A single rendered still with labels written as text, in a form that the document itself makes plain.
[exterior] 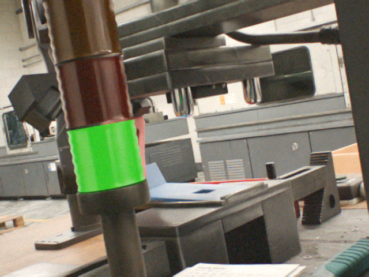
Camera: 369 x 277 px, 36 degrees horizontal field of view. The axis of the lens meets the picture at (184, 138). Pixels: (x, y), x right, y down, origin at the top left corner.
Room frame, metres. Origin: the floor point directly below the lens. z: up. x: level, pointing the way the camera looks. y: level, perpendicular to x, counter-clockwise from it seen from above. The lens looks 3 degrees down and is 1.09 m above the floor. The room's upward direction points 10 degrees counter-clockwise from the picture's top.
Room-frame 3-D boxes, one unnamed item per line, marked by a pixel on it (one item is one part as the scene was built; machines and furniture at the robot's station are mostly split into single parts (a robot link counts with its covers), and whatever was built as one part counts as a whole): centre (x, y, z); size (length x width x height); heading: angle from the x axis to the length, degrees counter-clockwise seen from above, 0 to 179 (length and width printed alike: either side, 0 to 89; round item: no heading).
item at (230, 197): (0.58, -0.05, 0.98); 0.07 x 0.01 x 0.03; 139
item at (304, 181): (0.74, -0.13, 0.95); 0.15 x 0.03 x 0.10; 139
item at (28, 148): (9.57, 2.79, 1.21); 0.86 x 0.10 x 0.79; 45
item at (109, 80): (0.32, 0.04, 1.10); 0.04 x 0.04 x 0.03
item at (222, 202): (0.60, 0.02, 0.98); 0.13 x 0.01 x 0.03; 49
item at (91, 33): (0.32, 0.04, 1.14); 0.04 x 0.04 x 0.03
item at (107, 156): (0.32, 0.04, 1.07); 0.04 x 0.04 x 0.03
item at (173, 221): (0.60, -0.01, 0.98); 0.20 x 0.10 x 0.01; 139
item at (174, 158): (9.71, 2.19, 0.49); 5.51 x 1.02 x 0.97; 45
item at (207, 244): (0.60, -0.01, 0.94); 0.20 x 0.10 x 0.07; 139
